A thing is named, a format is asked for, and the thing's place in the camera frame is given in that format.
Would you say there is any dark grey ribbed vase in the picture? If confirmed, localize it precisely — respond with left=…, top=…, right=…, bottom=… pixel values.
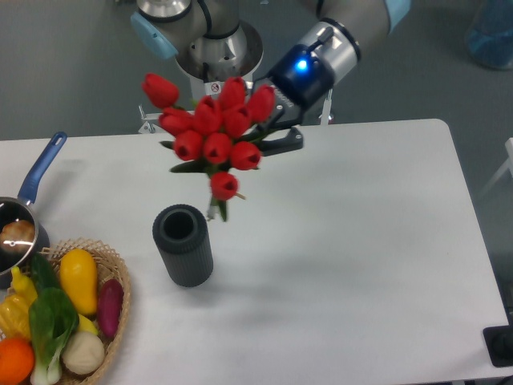
left=152, top=204, right=213, bottom=287

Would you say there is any yellow bell pepper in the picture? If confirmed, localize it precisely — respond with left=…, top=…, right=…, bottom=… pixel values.
left=1, top=266, right=38, bottom=341

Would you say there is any red tulip bouquet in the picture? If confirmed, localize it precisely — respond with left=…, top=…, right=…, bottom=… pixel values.
left=141, top=73, right=276, bottom=221

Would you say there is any dark green cucumber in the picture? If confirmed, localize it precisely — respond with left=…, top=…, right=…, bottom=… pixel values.
left=30, top=253, right=61, bottom=294

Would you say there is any purple eggplant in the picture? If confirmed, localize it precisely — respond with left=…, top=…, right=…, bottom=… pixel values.
left=97, top=279, right=123, bottom=338

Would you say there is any orange fruit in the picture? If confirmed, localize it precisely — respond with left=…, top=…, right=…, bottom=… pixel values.
left=1, top=338, right=34, bottom=384

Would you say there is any white garlic bulb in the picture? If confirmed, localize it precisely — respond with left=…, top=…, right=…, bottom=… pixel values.
left=62, top=331, right=105, bottom=375

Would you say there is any bread roll in pan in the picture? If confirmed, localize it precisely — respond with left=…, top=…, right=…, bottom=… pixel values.
left=1, top=220, right=35, bottom=254

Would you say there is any black device at edge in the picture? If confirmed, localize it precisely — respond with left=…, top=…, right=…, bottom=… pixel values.
left=483, top=326, right=512, bottom=367

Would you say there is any blue handled saucepan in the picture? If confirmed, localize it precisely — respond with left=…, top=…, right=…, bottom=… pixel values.
left=1, top=132, right=67, bottom=290

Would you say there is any green bok choy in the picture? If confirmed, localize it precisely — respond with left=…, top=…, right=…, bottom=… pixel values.
left=29, top=287, right=79, bottom=384

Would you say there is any white chair frame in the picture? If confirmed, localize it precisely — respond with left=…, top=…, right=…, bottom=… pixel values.
left=478, top=137, right=513, bottom=198

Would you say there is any woven bamboo basket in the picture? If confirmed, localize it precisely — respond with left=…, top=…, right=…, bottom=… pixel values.
left=0, top=237, right=132, bottom=385

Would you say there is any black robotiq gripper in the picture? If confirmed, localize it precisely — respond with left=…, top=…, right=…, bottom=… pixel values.
left=253, top=43, right=334, bottom=156

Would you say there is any yellow squash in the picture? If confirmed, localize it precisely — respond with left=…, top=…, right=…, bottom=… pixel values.
left=59, top=249, right=98, bottom=317

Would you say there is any blue water jug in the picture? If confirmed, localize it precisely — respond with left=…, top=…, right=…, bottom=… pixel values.
left=465, top=1, right=512, bottom=71

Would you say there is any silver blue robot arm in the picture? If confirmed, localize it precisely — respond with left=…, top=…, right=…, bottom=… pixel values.
left=131, top=1, right=410, bottom=156

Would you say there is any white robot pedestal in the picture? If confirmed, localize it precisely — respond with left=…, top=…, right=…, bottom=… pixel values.
left=176, top=20, right=264, bottom=100

